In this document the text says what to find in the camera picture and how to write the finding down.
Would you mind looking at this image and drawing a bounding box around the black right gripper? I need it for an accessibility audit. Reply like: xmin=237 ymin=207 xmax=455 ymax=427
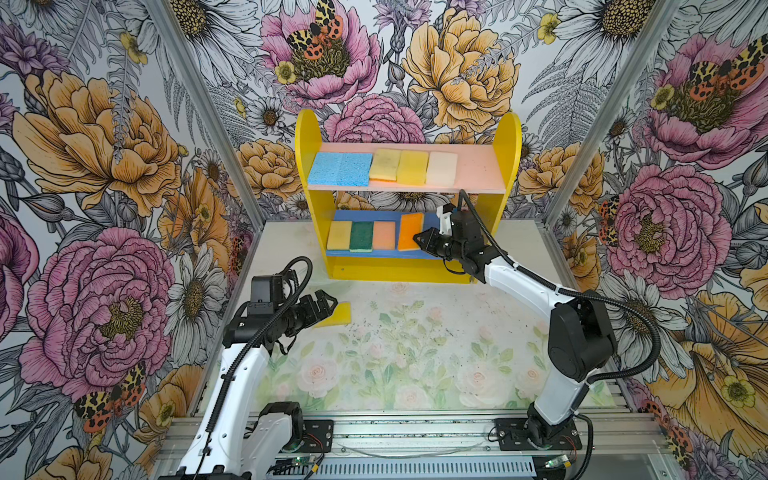
xmin=412 ymin=225 xmax=466 ymax=261

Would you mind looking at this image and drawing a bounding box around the bright yellow sponge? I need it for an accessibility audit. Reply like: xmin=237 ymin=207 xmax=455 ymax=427
xmin=315 ymin=302 xmax=351 ymax=328

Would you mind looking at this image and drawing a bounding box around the orange sponge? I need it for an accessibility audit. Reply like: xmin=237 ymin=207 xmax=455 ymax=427
xmin=397 ymin=212 xmax=424 ymax=252

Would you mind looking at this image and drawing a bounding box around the peach pink sponge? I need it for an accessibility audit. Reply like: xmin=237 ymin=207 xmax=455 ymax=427
xmin=372 ymin=221 xmax=397 ymax=251

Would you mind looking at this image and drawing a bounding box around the dark green scouring pad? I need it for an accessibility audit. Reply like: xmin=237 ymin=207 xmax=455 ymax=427
xmin=349 ymin=221 xmax=375 ymax=253

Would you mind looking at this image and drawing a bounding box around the pale pink sponge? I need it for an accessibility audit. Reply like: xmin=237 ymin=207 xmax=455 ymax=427
xmin=425 ymin=151 xmax=458 ymax=188

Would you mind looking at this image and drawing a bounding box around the yellow sponge with green back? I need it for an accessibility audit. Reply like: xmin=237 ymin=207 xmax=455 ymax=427
xmin=326 ymin=220 xmax=353 ymax=251

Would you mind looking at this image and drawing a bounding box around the dull yellow sponge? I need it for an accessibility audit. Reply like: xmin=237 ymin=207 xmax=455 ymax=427
xmin=369 ymin=148 xmax=402 ymax=182

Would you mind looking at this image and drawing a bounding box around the blue cellulose sponge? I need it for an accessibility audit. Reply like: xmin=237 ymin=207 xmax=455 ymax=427
xmin=308 ymin=152 xmax=343 ymax=186
xmin=336 ymin=153 xmax=373 ymax=187

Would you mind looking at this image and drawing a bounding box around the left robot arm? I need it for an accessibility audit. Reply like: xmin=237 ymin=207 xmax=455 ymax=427
xmin=158 ymin=290 xmax=339 ymax=479

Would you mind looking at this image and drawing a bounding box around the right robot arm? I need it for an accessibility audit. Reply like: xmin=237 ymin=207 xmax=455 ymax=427
xmin=412 ymin=206 xmax=617 ymax=449

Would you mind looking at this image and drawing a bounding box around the yellow shelf with coloured boards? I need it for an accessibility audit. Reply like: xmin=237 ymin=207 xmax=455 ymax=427
xmin=294 ymin=109 xmax=522 ymax=284

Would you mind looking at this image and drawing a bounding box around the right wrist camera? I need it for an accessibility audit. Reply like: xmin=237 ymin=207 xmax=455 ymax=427
xmin=436 ymin=203 xmax=456 ymax=237

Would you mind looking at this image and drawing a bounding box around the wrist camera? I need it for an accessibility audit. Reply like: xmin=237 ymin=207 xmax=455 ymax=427
xmin=247 ymin=274 xmax=293 ymax=315
xmin=436 ymin=203 xmax=456 ymax=237

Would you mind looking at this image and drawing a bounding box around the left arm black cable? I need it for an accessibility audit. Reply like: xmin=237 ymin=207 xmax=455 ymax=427
xmin=191 ymin=256 xmax=314 ymax=475

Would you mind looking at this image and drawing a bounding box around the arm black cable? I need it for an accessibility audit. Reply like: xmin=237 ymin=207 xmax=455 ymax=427
xmin=191 ymin=256 xmax=314 ymax=475
xmin=457 ymin=188 xmax=662 ymax=480

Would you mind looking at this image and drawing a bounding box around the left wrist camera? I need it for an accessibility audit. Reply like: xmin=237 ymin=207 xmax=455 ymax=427
xmin=247 ymin=274 xmax=293 ymax=315

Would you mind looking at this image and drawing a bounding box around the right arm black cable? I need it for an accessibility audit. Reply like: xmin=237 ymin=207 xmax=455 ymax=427
xmin=457 ymin=188 xmax=662 ymax=480

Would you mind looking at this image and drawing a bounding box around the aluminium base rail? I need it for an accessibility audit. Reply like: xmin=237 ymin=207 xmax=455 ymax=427
xmin=155 ymin=410 xmax=673 ymax=480

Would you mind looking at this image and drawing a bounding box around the aluminium frame post right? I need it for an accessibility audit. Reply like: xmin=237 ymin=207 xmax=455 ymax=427
xmin=542 ymin=0 xmax=685 ymax=228

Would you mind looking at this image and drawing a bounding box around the aluminium frame post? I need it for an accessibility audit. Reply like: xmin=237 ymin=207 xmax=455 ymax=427
xmin=143 ymin=0 xmax=268 ymax=229
xmin=542 ymin=0 xmax=685 ymax=228

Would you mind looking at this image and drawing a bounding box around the aluminium frame post left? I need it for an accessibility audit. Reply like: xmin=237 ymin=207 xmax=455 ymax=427
xmin=143 ymin=0 xmax=268 ymax=229

